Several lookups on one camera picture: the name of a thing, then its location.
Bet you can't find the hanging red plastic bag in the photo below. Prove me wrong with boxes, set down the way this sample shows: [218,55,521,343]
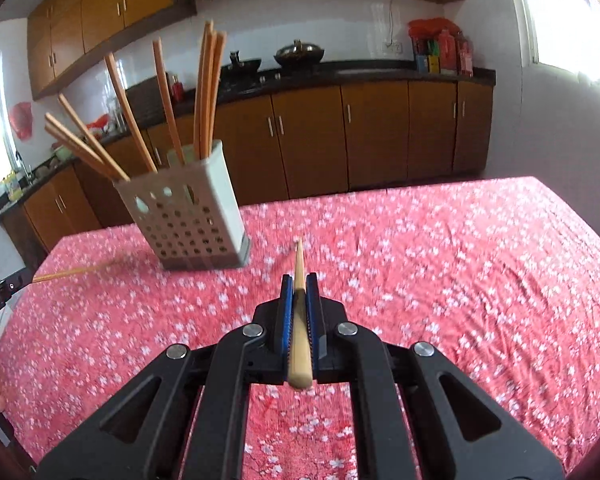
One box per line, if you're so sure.
[9,101,33,140]

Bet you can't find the grey perforated chopstick holder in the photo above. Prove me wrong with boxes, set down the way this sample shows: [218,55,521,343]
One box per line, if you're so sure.
[114,140,253,272]

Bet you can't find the red bag with bottles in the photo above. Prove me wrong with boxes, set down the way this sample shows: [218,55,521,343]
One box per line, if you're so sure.
[409,17,476,78]

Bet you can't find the dark cutting board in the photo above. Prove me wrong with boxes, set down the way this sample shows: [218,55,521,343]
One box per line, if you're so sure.
[125,72,176,117]

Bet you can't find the black wok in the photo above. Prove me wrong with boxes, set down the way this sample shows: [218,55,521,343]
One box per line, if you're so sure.
[228,50,262,75]

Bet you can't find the bamboo chopstick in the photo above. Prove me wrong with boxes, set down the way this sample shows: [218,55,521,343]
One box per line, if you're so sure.
[30,259,131,285]
[201,31,221,159]
[152,38,186,166]
[58,93,131,182]
[207,31,228,157]
[43,124,117,182]
[43,112,126,183]
[286,236,315,392]
[103,52,158,174]
[193,20,215,160]

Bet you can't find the bright large window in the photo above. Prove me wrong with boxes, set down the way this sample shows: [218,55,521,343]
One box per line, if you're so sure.
[505,0,600,92]

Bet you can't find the long brown wall cabinets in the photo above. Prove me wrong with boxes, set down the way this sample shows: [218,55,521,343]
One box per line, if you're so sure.
[27,0,198,101]

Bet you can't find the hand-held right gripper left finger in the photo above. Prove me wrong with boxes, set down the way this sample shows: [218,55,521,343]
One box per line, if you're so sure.
[35,274,296,480]

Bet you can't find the black gas stove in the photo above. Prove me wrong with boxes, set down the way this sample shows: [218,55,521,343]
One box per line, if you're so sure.
[219,70,284,94]

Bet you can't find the black kitchen countertop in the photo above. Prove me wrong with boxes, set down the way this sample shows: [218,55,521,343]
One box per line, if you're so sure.
[0,59,497,211]

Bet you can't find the metal faucet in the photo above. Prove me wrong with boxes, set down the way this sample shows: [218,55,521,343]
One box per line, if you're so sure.
[14,152,34,184]

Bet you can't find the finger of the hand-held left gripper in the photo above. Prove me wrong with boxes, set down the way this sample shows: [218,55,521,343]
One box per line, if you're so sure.
[0,271,35,303]

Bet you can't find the wok with lid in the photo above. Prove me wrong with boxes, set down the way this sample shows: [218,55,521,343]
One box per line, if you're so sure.
[274,40,327,68]

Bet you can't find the brown kitchen base cabinets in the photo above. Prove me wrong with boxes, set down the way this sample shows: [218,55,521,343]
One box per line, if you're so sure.
[0,79,496,256]

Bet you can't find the red floral tablecloth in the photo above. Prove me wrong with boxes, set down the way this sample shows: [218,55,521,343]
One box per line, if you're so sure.
[0,176,600,480]

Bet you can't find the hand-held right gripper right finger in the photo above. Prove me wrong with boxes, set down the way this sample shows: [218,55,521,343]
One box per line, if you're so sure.
[305,272,566,480]

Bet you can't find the red and white dishes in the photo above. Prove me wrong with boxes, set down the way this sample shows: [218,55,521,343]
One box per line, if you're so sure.
[86,113,117,137]

